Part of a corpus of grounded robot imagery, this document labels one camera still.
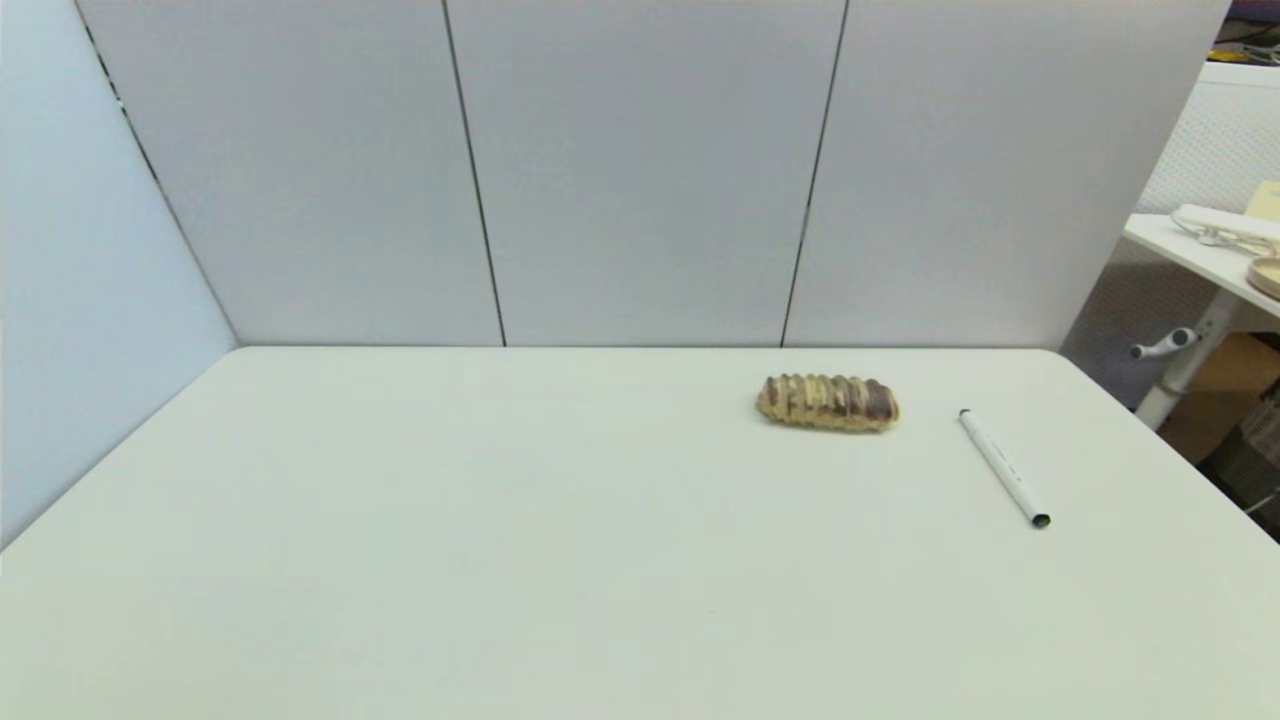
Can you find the striped brown bread roll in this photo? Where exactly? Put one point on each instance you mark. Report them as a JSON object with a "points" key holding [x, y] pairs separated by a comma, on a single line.
{"points": [[827, 402]]}

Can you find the white power strip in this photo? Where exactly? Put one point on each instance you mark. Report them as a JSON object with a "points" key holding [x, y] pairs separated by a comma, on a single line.
{"points": [[1225, 222]]}

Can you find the brown cardboard box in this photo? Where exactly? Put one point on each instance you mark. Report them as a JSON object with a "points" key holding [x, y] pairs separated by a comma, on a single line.
{"points": [[1222, 395]]}

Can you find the round wooden plate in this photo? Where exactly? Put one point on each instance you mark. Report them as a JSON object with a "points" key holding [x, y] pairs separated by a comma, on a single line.
{"points": [[1268, 276]]}

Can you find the colourful background clutter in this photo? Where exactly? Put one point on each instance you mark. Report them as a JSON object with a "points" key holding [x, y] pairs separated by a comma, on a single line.
{"points": [[1252, 28]]}

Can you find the pale yellow box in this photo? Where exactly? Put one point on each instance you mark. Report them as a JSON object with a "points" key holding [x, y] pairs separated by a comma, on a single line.
{"points": [[1267, 203]]}

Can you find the white side table leg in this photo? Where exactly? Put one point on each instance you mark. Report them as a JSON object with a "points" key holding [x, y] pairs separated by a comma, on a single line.
{"points": [[1187, 362]]}

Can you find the white marker with black cap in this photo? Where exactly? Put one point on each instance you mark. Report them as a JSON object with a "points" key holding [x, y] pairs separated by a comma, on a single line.
{"points": [[1001, 466]]}

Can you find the white perforated partition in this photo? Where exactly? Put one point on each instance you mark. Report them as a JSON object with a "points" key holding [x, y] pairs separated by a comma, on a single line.
{"points": [[1215, 140]]}

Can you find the white side table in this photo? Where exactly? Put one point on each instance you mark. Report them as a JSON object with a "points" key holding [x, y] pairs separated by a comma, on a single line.
{"points": [[1190, 252]]}

